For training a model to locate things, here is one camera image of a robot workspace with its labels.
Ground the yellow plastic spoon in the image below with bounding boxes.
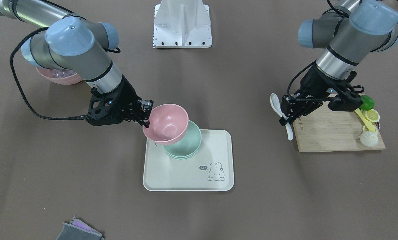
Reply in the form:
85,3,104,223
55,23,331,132
354,108,378,134

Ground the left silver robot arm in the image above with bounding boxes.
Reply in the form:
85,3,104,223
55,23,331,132
279,0,398,126

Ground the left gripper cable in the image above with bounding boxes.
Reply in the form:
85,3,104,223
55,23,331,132
287,60,317,97

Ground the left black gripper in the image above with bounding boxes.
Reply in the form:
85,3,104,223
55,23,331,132
279,63,349,126

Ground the bamboo cutting board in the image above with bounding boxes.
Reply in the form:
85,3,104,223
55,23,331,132
291,102,386,152

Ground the green bowl stack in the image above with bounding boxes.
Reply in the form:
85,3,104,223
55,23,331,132
163,120,202,160

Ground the white plastic spoon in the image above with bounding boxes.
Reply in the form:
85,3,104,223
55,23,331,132
270,93,294,140

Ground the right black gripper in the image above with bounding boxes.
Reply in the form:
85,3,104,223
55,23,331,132
86,76,154,128

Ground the green lime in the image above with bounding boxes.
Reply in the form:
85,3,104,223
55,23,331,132
359,95,375,111

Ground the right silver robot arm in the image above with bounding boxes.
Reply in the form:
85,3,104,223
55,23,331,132
0,0,153,128

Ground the small pink bowl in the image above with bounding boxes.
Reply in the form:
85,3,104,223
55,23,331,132
143,104,189,145

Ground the cream rabbit tray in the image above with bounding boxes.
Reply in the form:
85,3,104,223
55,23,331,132
143,129,235,191

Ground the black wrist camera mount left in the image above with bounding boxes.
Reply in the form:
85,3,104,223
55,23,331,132
326,71,364,111

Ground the white garlic bulb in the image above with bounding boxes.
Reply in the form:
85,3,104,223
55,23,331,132
359,131,379,147

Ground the lemon slice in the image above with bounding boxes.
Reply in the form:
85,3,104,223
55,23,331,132
362,109,380,123

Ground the grey folded cloth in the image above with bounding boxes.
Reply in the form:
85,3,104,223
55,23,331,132
56,217,105,240

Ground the large pink ice bowl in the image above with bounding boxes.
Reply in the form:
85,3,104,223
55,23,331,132
35,67,83,85

